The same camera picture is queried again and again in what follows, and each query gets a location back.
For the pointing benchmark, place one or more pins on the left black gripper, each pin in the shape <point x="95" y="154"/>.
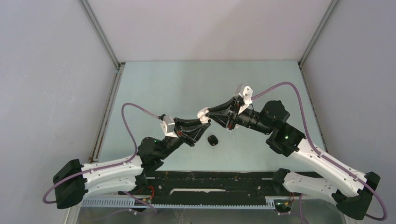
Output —
<point x="193" y="129"/>

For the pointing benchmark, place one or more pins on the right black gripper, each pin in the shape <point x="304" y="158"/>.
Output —
<point x="223" y="117"/>

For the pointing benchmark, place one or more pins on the white case with black window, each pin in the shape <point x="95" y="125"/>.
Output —
<point x="202" y="116"/>

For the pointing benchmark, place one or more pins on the black earbud charging case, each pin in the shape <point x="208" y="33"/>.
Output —
<point x="212" y="140"/>

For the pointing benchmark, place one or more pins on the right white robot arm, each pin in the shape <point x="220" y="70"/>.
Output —
<point x="350" y="190"/>

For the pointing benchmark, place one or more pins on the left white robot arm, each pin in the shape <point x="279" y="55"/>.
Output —
<point x="76" y="181"/>

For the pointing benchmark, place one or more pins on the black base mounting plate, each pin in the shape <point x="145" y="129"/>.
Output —
<point x="196" y="188"/>

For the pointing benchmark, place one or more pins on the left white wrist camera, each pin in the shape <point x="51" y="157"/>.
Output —
<point x="168" y="126"/>

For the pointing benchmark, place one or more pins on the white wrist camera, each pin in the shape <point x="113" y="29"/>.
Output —
<point x="168" y="126"/>
<point x="243" y="95"/>

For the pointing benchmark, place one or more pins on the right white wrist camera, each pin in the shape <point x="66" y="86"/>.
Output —
<point x="243" y="95"/>

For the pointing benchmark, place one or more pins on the right aluminium frame post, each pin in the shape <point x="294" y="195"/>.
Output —
<point x="318" y="31"/>

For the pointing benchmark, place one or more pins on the aluminium frame post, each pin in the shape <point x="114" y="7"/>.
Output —
<point x="318" y="31"/>
<point x="92" y="18"/>

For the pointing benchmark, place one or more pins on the left aluminium frame post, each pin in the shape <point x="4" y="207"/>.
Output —
<point x="92" y="18"/>

